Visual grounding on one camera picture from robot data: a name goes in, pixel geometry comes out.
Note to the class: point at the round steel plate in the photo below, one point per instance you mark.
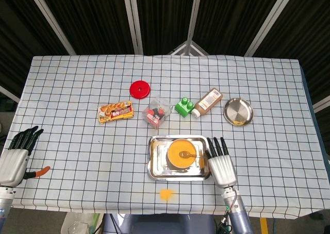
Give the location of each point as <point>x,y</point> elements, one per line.
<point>238,111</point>

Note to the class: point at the yellow red snack package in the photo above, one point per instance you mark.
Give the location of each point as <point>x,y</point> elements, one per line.
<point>116,112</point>

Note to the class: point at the bowl of yellow powder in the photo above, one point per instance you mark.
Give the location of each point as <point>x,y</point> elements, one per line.
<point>178,161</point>

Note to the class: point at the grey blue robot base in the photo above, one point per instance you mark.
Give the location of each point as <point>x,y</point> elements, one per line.
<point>159,223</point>

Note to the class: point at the rectangular steel tray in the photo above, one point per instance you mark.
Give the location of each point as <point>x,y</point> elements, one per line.
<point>157,172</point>

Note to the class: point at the dark folding screen white frames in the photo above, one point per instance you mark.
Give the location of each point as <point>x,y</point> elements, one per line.
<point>165,12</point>

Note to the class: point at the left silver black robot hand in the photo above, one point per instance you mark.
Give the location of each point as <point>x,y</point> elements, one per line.
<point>11,167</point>

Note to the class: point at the silver spoon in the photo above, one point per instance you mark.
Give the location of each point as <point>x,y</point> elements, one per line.
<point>184,154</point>

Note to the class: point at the clear plastic bag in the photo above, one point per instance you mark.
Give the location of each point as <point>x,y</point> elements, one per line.
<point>77,223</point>

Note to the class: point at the white black checkered tablecloth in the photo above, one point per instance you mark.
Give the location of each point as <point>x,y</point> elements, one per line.
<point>77,146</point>

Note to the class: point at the clear box with red toy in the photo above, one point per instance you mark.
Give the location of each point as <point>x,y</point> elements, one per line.
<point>156,115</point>

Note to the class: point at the brown sauce bottle white cap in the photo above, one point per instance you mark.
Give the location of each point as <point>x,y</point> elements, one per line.
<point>207,102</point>

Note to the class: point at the green toy brick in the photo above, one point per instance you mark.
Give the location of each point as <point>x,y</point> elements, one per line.
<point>183,110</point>

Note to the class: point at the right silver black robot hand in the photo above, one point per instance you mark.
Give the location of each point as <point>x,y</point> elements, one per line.
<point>223,170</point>

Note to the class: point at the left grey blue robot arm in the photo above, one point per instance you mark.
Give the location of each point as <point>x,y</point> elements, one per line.
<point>4,203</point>

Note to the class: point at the red round lid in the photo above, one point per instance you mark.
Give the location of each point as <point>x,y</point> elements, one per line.
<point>140,89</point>

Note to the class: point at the white triangular metal frame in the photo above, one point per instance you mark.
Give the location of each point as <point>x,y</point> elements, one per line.
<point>179,50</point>

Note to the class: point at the spilled yellow powder pile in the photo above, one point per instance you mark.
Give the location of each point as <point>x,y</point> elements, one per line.
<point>166,194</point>

